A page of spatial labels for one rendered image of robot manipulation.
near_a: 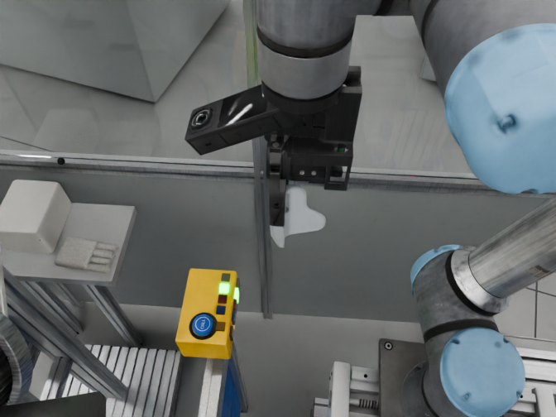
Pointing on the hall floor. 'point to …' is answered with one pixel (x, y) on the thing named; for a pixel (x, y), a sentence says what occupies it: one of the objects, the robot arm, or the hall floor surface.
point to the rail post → (238, 379)
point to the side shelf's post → (107, 304)
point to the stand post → (57, 339)
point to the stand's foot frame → (137, 380)
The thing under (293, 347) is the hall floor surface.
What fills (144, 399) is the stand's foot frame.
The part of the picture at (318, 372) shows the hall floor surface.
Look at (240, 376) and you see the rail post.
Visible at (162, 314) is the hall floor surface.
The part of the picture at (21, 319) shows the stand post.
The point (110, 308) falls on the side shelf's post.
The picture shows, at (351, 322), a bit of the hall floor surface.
